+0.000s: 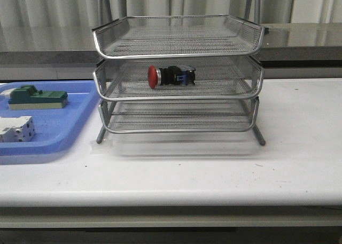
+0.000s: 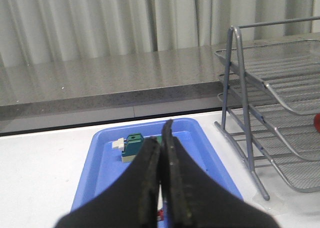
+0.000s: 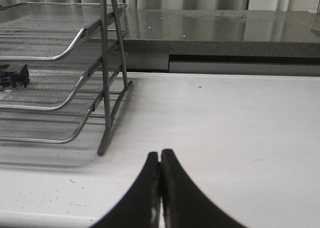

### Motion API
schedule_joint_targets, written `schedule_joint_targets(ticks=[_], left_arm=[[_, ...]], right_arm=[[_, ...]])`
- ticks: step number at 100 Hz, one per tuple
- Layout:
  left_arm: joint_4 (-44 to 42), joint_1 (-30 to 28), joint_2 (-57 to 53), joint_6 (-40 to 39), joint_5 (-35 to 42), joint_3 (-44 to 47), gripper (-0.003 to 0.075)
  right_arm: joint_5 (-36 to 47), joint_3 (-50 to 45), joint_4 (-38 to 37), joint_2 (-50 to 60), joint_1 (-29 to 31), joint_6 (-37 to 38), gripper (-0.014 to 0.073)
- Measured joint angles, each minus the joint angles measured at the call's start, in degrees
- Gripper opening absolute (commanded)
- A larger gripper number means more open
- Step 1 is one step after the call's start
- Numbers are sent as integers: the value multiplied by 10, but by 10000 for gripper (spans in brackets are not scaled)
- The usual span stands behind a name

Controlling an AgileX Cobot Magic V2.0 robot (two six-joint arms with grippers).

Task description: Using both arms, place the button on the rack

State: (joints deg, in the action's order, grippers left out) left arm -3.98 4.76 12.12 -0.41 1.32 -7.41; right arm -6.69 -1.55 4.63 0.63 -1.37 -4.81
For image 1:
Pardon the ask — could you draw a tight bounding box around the red emergency push button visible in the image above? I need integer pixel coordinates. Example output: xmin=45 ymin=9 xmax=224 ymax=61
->
xmin=147 ymin=65 xmax=196 ymax=89

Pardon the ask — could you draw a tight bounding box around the silver mesh tray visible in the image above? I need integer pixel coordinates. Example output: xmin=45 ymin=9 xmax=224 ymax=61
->
xmin=93 ymin=56 xmax=264 ymax=101
xmin=92 ymin=14 xmax=265 ymax=59
xmin=99 ymin=98 xmax=259 ymax=134

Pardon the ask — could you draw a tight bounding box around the blue plastic tray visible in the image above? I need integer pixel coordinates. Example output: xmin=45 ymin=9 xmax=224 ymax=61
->
xmin=1 ymin=80 xmax=99 ymax=156

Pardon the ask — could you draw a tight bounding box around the white circuit breaker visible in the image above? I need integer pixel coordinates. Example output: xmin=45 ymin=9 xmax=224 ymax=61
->
xmin=1 ymin=116 xmax=35 ymax=143

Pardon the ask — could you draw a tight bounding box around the white small component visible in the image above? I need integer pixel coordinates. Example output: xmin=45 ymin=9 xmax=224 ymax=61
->
xmin=0 ymin=88 xmax=14 ymax=99

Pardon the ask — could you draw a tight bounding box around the green electrical switch block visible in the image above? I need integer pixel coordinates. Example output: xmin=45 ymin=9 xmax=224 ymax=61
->
xmin=8 ymin=85 xmax=68 ymax=110

